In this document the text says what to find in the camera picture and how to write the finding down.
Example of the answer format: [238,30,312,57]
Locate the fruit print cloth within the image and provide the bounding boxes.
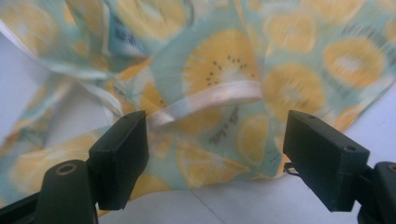
[0,0,396,218]

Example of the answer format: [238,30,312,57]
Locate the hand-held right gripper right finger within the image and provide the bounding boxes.
[282,109,371,213]

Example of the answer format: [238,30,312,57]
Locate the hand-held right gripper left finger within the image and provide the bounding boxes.
[88,110,150,211]

